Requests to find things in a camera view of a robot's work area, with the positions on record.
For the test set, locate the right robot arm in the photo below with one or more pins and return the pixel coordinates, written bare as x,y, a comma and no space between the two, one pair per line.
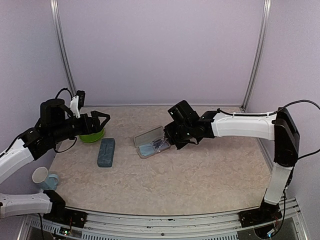
277,126

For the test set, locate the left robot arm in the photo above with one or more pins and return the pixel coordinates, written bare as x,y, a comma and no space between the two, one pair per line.
56,124

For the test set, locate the front aluminium rail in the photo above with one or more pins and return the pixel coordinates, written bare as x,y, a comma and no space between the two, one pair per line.
212,226

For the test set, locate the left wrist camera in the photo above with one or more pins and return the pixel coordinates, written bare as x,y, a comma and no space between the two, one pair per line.
77,102

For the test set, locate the green plate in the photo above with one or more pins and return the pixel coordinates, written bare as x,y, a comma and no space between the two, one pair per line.
93,137

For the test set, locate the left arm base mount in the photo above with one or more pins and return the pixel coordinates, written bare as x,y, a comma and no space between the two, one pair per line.
62,215

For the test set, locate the left aluminium corner post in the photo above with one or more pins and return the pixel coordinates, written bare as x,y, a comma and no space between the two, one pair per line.
61,45

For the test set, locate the aluminium corner post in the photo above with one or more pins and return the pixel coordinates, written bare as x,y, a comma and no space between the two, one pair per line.
61,45
258,54

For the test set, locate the light blue cloth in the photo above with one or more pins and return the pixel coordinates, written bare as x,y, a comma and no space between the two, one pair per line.
148,149

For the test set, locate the right aluminium corner post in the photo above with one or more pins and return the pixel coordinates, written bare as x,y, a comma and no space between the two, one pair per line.
258,54

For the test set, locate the purple lens pink sunglasses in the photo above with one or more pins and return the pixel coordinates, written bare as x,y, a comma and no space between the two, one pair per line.
160,144

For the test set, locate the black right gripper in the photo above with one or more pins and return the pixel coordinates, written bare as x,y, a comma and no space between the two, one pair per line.
167,130

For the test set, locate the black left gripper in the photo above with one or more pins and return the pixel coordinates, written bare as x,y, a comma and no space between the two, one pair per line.
88,129

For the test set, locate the light blue mug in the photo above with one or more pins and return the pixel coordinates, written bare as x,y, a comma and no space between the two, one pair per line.
44,179

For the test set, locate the grey-blue glasses case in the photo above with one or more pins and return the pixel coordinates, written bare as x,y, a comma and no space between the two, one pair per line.
106,153

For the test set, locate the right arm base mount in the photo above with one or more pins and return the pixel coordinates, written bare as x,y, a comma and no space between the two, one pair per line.
263,214

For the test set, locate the pink glasses case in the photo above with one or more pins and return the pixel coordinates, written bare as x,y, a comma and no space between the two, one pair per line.
146,138

